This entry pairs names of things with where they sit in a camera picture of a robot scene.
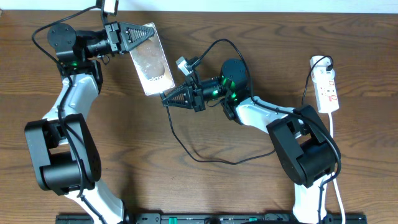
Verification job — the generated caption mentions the black USB charging cable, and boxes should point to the black USB charging cable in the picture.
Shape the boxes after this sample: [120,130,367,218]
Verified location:
[164,55,335,166]

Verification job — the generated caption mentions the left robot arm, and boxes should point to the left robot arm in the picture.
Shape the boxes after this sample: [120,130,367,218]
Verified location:
[24,22,155,223]

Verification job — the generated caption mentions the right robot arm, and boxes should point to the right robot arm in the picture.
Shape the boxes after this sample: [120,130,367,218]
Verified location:
[161,57,341,223]

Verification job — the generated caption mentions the white power strip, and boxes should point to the white power strip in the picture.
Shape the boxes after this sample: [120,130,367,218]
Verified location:
[310,55,340,114]

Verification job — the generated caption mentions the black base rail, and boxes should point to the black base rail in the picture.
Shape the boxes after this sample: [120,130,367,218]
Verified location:
[55,213,368,224]

